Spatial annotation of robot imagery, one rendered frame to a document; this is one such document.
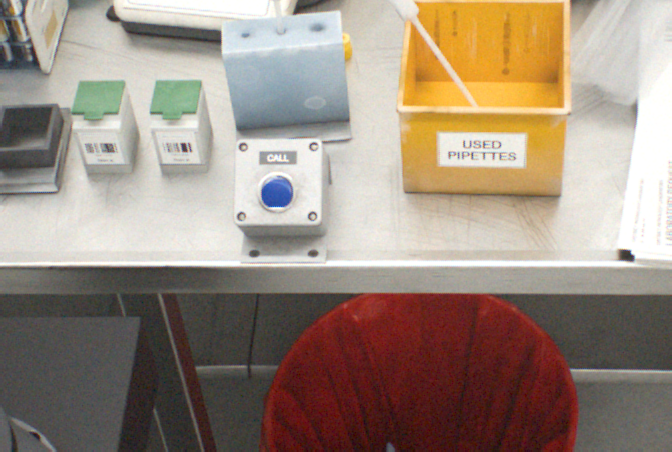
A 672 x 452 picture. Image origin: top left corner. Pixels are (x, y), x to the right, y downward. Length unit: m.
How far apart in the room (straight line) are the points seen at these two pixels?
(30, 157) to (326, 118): 0.25
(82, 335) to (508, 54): 0.45
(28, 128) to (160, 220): 0.16
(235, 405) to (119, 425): 1.14
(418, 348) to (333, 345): 0.12
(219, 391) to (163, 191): 0.96
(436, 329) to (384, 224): 0.56
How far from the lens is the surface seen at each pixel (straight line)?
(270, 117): 1.17
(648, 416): 2.05
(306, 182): 1.05
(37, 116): 1.21
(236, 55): 1.12
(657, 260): 1.08
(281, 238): 1.10
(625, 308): 1.82
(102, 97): 1.15
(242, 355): 1.78
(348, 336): 1.62
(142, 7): 1.28
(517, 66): 1.19
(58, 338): 0.98
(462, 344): 1.66
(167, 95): 1.14
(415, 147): 1.08
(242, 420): 2.05
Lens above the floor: 1.71
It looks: 48 degrees down
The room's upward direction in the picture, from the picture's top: 6 degrees counter-clockwise
